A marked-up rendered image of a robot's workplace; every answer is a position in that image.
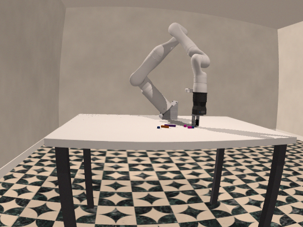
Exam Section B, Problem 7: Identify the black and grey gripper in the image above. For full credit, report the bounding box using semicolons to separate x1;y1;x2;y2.
185;83;207;126

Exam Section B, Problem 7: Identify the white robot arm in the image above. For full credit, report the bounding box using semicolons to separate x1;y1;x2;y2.
130;23;210;114

